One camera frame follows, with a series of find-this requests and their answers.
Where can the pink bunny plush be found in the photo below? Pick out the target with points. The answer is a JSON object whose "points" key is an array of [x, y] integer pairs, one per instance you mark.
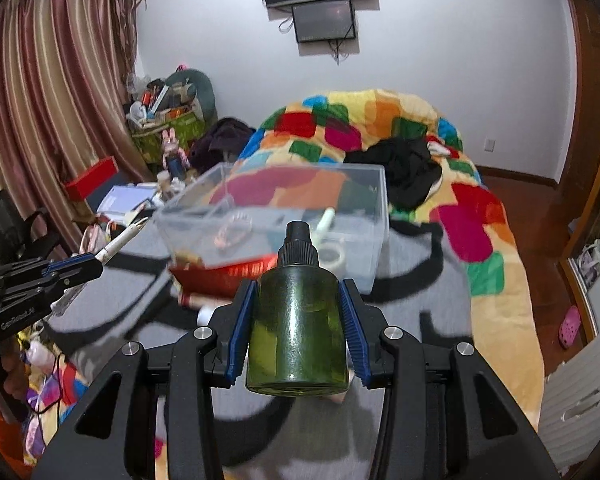
{"points": [[171, 142]]}

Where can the grey green cushion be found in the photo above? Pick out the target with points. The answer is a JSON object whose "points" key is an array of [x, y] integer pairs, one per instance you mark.
{"points": [[205, 90]]}

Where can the beige cosmetic bottle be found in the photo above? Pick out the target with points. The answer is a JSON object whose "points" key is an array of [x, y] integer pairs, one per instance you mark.
{"points": [[192, 301]]}

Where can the tape roll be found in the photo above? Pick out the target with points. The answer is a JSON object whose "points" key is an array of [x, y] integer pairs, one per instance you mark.
{"points": [[341, 259]]}

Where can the wooden wardrobe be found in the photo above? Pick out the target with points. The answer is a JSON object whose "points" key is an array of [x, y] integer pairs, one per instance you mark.
{"points": [[595, 110]]}

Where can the pink clog shoe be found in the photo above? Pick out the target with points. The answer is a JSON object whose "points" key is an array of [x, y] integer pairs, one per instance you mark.
{"points": [[570, 327]]}

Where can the grey black printed blanket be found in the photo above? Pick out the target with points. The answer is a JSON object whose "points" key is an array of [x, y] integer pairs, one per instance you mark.
{"points": [[420, 280]]}

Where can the black office chair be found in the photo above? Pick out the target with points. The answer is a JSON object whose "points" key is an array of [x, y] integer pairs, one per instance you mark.
{"points": [[0, 220]]}

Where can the black clothing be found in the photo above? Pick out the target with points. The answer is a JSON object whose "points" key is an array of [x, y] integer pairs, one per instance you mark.
{"points": [[405, 170]]}

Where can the dark purple clothing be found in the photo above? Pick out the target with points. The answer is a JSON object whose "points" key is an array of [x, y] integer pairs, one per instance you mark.
{"points": [[220, 140]]}

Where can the striped pink curtain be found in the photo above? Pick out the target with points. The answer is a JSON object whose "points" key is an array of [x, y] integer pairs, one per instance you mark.
{"points": [[40, 85]]}

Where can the blue bottle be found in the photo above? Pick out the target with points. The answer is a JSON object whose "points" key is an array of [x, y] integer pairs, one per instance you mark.
{"points": [[176, 165]]}

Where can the wall socket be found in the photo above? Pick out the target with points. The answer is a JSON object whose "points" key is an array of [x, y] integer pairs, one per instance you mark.
{"points": [[489, 146]]}

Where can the patterned colourful cloth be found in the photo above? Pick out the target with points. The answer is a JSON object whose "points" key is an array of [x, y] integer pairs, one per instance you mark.
{"points": [[55, 390]]}

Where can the green spray bottle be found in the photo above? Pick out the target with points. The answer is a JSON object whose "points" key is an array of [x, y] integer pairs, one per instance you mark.
{"points": [[295, 330]]}

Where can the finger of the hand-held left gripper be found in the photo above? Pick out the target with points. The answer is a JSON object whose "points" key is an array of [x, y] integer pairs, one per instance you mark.
{"points": [[77, 266], [40, 294]]}

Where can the clear plastic storage box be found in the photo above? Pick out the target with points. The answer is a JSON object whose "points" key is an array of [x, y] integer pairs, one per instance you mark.
{"points": [[360, 270]]}

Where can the pink pouch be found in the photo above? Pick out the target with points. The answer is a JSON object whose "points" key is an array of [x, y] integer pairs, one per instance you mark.
{"points": [[91, 240]]}

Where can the colourful patchwork blanket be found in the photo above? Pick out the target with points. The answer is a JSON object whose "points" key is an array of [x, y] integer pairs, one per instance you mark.
{"points": [[480, 240]]}

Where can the blue white notebook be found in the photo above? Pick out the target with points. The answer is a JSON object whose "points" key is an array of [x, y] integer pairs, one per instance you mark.
{"points": [[122, 202]]}

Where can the red shiny packet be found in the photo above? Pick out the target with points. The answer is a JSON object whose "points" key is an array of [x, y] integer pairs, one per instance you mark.
{"points": [[215, 280]]}

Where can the white cosmetic pencil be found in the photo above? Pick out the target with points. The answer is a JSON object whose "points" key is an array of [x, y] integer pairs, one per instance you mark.
{"points": [[122, 240]]}

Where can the translucent hair clip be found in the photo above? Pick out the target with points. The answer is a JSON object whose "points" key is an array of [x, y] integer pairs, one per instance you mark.
{"points": [[240, 220]]}

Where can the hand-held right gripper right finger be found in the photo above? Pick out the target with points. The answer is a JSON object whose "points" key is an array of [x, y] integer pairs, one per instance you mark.
{"points": [[356, 340]]}

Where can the green basket of clutter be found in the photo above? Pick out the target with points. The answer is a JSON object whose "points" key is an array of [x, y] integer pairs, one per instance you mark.
{"points": [[152, 145]]}

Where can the white plastic stool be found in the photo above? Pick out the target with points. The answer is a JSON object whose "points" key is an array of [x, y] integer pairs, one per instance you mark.
{"points": [[580, 400]]}

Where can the red box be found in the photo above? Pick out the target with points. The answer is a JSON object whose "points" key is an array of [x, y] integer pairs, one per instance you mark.
{"points": [[92, 177]]}

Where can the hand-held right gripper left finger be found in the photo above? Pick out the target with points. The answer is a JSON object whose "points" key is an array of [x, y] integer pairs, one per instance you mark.
{"points": [[240, 340]]}

